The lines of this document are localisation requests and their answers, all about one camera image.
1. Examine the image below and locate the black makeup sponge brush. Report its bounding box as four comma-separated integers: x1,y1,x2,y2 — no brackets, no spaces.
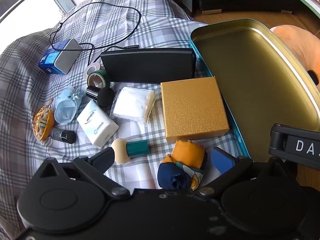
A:
85,85,114,108

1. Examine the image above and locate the black cable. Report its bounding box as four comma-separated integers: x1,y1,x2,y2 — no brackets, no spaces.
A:
49,2,142,67

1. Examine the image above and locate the teal metal tin tray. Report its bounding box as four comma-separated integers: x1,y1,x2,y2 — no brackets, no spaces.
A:
189,19,320,163

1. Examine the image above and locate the white tape roll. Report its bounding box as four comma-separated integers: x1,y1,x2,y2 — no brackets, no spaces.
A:
84,62,102,77

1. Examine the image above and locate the grey plaid bed sheet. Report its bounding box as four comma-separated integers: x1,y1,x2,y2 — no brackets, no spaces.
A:
0,0,250,230

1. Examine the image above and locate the green-handled beige makeup brush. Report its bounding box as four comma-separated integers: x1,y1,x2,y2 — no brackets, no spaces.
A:
111,139,150,165

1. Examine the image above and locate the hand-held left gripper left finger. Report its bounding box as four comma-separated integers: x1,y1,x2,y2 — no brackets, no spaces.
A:
34,147,130,197

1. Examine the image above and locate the navy and orange scarf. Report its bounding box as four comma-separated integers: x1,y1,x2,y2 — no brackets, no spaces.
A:
157,140,208,190

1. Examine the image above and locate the white tissue pack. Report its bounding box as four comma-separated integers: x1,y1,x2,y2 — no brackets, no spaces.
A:
76,99,120,148

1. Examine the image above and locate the green tape roll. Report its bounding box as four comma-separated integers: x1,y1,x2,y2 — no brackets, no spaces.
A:
87,69,108,89

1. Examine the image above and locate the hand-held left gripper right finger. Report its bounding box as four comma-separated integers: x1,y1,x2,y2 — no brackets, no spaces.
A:
196,147,298,197

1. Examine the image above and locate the white gauze packet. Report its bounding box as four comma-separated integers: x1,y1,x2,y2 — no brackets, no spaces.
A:
110,86,157,123

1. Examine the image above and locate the small black bottle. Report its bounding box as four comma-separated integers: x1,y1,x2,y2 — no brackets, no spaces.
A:
50,127,77,144

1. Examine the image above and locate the black rectangular box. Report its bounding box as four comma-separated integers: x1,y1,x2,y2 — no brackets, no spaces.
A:
100,47,197,83

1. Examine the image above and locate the orange plush cushion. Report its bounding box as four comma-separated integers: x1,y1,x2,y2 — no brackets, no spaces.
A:
270,25,320,90

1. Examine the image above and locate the gold textured box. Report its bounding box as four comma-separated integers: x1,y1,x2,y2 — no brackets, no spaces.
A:
160,76,230,143

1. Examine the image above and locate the blue face mask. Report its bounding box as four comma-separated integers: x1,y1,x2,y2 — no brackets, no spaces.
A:
54,85,85,124

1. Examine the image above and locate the blue cardboard box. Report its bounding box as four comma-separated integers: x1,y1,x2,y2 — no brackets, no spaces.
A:
38,40,72,74

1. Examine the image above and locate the orange embroidered pouch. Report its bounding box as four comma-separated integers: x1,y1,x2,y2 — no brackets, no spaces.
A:
32,99,55,141

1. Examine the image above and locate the window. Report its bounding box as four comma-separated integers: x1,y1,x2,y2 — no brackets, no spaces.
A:
0,0,75,27

